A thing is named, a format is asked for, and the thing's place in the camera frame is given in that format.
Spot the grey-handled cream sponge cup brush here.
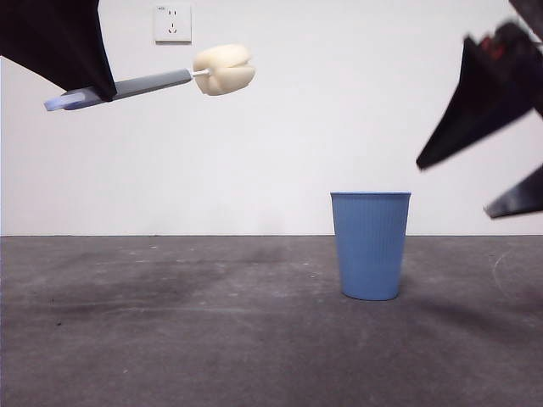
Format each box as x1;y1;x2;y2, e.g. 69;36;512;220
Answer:
43;42;258;113

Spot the white wall socket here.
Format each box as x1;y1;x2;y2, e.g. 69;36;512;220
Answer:
154;3;193;45

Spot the blue ribbed plastic cup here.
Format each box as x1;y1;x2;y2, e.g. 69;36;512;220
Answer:
329;190;412;302

